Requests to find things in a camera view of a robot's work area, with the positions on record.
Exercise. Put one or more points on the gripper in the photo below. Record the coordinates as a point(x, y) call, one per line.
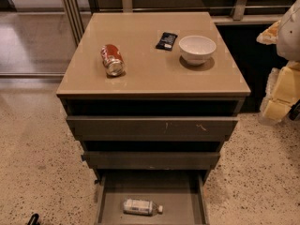
point(290, 37)

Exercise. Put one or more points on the clear blue plastic bottle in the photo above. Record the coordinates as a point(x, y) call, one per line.
point(141, 207)

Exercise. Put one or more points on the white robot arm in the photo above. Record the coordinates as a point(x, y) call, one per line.
point(288, 47)

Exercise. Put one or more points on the grey drawer cabinet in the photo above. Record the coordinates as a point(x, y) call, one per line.
point(160, 84)

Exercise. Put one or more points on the grey open bottom drawer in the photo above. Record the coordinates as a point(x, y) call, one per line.
point(178, 193)

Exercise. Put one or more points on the grey top drawer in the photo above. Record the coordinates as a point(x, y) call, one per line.
point(152, 129)

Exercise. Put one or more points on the grey middle drawer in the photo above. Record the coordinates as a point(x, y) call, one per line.
point(151, 160)

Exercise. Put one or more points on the dark object at right edge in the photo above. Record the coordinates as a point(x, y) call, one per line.
point(295, 111)

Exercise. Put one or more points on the white ceramic bowl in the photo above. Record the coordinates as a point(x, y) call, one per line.
point(196, 50)

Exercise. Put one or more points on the black snack packet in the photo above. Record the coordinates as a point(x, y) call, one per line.
point(166, 41)

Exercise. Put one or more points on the red soda can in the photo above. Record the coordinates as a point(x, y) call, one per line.
point(112, 60)

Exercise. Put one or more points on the black object at floor corner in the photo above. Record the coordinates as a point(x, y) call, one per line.
point(33, 220)

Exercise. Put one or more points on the metal window frame rail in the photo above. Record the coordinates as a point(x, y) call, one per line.
point(137, 25)

